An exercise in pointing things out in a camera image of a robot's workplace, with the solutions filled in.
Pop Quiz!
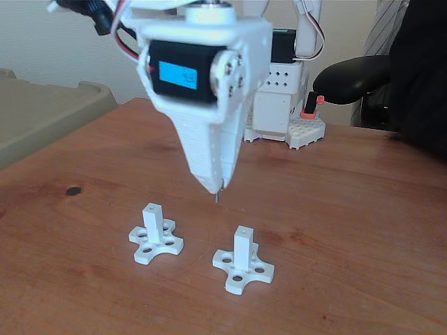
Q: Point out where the grey striped fabric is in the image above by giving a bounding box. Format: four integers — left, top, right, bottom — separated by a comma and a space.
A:
350, 0, 410, 127

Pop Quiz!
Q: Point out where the beige plastic bin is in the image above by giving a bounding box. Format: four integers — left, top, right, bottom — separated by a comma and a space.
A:
0, 68, 119, 171

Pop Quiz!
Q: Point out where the orange and black clamp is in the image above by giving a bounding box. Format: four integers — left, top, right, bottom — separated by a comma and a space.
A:
300, 89, 325, 120

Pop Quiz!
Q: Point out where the white cross-base post stand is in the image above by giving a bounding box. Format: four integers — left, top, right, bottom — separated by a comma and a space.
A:
128, 202, 185, 265
212, 225, 276, 295

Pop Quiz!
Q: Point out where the white perforated base plate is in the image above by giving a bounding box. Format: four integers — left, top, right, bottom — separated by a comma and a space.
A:
242, 114, 328, 151

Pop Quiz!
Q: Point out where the white red servo wire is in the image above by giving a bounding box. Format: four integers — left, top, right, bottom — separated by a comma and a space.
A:
110, 0, 156, 73

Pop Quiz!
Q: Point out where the silver metal screw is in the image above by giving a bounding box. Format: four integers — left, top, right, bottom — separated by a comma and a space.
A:
213, 178, 225, 204

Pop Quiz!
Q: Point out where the black camera on white mount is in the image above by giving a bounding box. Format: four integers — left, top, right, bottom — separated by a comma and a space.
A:
47, 0, 117, 36

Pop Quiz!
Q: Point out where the black office chair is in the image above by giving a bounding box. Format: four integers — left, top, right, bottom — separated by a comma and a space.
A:
313, 54, 399, 132

